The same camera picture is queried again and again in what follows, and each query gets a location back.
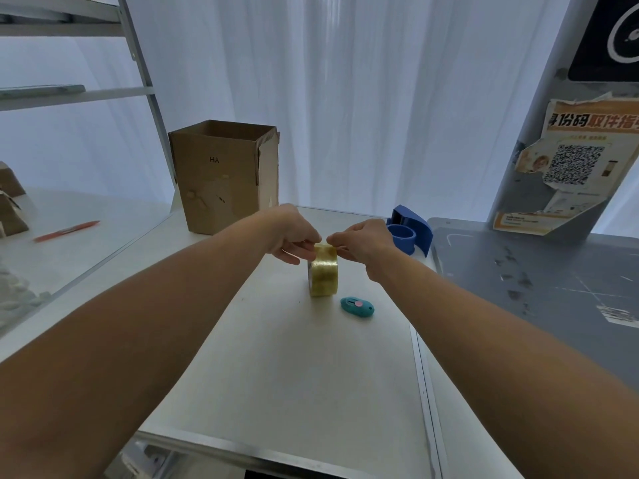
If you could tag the person's left thumb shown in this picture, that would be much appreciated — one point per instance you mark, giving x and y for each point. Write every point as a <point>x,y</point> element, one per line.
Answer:
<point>309,238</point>

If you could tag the yellowish clear packing tape roll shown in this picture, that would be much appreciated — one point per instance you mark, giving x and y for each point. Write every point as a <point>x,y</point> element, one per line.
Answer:
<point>323,274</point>

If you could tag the teal box cutter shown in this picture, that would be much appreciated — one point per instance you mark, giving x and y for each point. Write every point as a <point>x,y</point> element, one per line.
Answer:
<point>357,306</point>

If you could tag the person's left hand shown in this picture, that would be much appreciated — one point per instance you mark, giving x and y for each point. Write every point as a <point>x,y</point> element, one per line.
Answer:
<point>292,234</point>

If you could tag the person's left forearm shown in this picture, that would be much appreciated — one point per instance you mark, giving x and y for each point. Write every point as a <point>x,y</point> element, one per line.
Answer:
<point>125,339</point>

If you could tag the metal shelf rack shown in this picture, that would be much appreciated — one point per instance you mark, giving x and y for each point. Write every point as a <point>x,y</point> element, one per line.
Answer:
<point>85,89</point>

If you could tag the open brown cardboard box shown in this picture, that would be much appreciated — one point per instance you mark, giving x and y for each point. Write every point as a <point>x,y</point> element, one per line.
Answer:
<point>224,177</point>

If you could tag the white curtain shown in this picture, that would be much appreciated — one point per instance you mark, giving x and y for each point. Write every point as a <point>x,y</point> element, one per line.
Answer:
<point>319,99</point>

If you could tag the person's right hand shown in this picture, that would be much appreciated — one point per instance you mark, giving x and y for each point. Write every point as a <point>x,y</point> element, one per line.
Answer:
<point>367,241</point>

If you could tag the white torn sticker label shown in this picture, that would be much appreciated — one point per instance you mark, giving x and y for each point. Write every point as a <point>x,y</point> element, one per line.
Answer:
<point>619,314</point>

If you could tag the grey metal cabinet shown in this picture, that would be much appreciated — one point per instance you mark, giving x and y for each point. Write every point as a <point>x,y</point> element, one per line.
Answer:
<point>539,274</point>

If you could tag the white crumpled packing material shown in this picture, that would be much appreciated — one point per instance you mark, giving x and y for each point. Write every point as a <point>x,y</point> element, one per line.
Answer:
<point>20,294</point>

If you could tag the blue tape dispenser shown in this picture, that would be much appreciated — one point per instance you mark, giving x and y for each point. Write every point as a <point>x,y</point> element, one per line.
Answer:
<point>409,235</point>

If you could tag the black sign with white circle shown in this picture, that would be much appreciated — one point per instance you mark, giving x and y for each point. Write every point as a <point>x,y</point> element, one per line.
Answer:
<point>606,37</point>

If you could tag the small brown cardboard box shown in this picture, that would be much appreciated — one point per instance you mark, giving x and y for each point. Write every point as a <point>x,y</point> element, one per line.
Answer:
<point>11,214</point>
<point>10,179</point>

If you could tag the person's right thumb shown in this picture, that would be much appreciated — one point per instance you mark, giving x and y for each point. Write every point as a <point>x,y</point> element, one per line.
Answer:
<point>339,237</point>

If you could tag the torn orange paper poster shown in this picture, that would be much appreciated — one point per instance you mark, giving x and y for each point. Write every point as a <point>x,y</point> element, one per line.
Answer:
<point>564,167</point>

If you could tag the red pen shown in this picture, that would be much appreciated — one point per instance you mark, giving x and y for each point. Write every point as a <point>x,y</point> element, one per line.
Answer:
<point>67,231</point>

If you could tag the person's right forearm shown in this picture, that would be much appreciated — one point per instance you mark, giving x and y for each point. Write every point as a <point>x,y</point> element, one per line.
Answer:
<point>504,374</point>

